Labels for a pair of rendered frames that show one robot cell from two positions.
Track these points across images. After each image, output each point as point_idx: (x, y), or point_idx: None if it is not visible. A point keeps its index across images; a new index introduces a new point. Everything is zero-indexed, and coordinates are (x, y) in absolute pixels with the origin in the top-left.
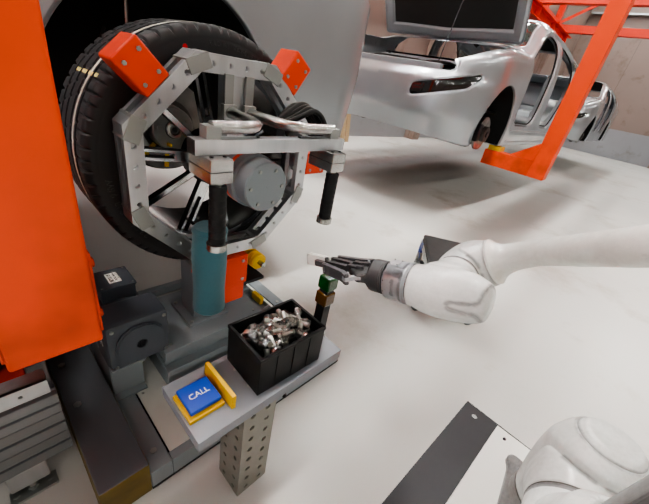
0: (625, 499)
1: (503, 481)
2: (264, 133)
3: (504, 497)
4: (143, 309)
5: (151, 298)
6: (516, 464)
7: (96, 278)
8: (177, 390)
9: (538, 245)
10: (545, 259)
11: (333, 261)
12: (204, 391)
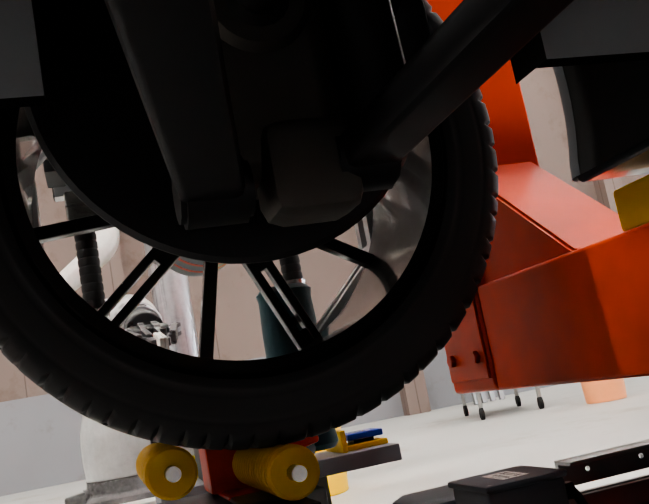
0: (184, 346)
1: (121, 501)
2: (27, 159)
3: (140, 491)
4: (432, 489)
5: (417, 497)
6: (97, 499)
7: (541, 469)
8: (380, 428)
9: (72, 277)
10: (79, 284)
11: (159, 331)
12: (353, 432)
